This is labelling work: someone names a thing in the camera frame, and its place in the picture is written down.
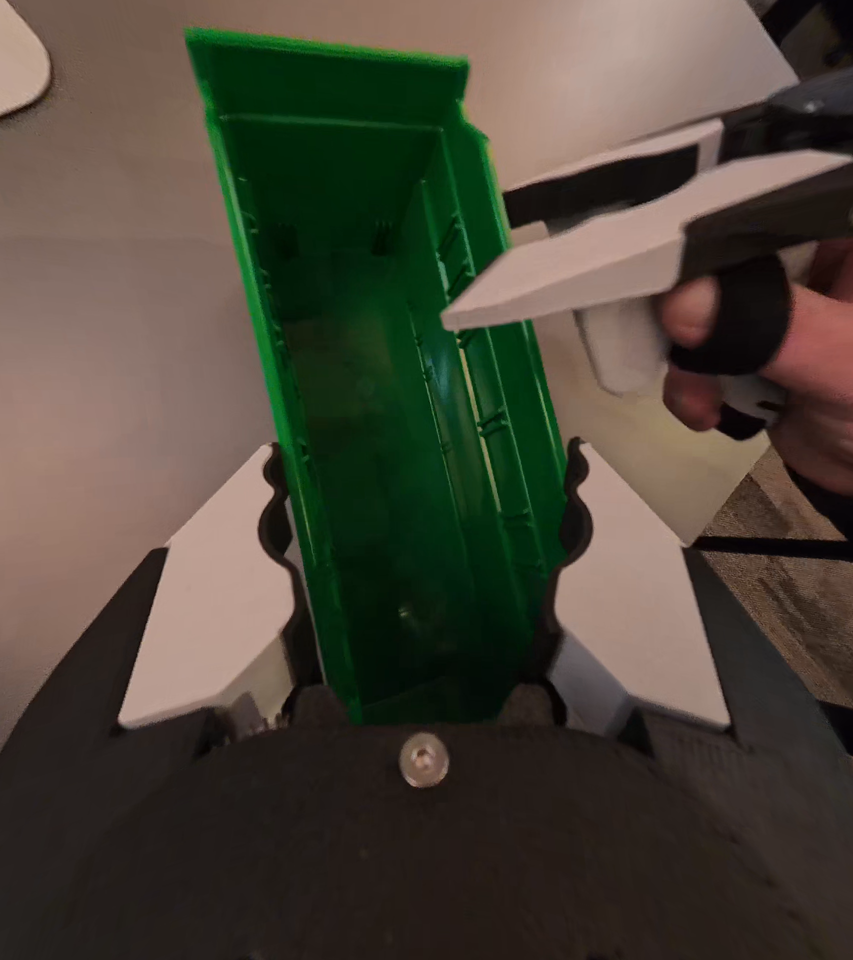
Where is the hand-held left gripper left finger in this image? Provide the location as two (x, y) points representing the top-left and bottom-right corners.
(117, 442), (323, 731)

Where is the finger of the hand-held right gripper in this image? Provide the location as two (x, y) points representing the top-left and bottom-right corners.
(440, 150), (853, 333)
(503, 120), (725, 228)

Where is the green plastic bin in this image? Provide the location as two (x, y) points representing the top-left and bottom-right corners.
(185, 27), (570, 727)

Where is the person's right hand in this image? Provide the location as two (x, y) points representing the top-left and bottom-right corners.
(659, 236), (853, 500)

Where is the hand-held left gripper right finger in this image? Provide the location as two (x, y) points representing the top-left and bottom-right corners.
(527, 439), (734, 740)

